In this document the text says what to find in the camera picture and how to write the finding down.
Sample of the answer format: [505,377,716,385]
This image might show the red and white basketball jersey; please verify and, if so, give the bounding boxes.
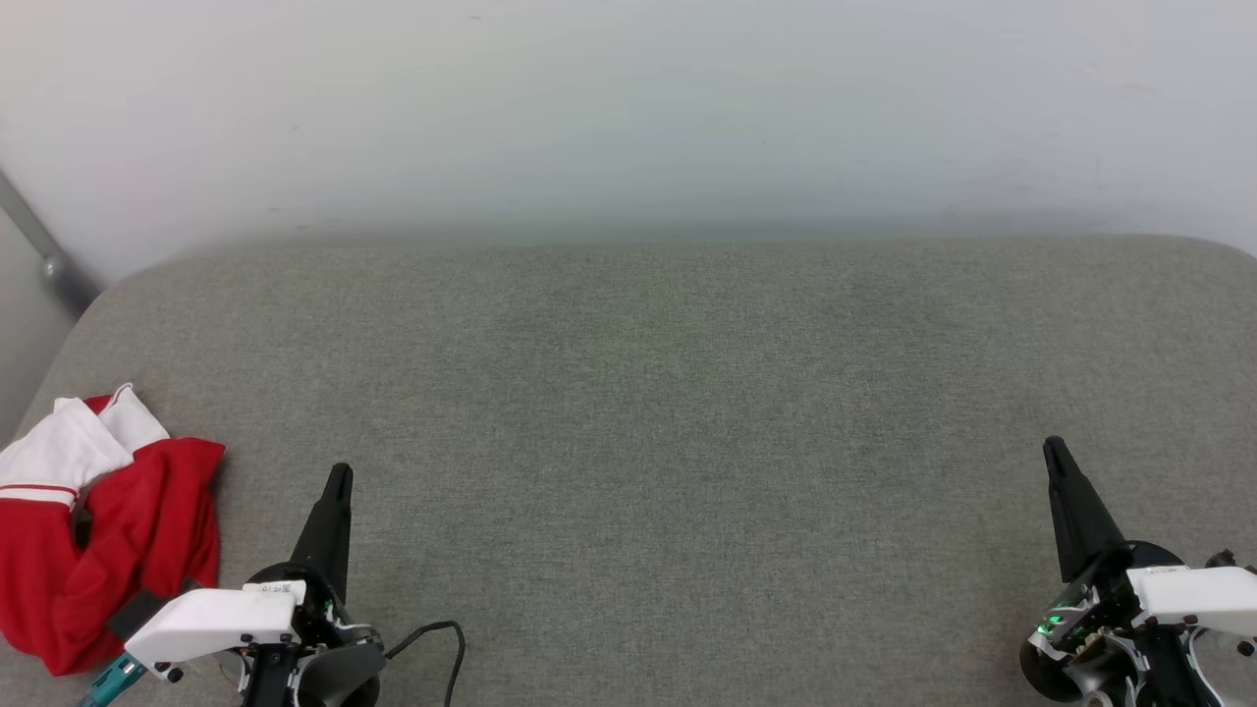
[0,383,227,679]

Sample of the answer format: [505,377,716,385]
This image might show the grey fabric sofa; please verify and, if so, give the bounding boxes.
[0,234,1257,707]

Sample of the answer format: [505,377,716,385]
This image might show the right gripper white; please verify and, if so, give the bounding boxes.
[1021,436,1257,707]

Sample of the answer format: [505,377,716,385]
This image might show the grey metal pole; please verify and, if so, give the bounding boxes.
[0,172,104,317]

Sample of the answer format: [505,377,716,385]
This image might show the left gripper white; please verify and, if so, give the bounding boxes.
[125,462,384,707]

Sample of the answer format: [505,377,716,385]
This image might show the teal cable connector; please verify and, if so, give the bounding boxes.
[79,653,148,707]

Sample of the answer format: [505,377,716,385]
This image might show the thin black cable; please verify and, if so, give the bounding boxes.
[383,621,467,707]

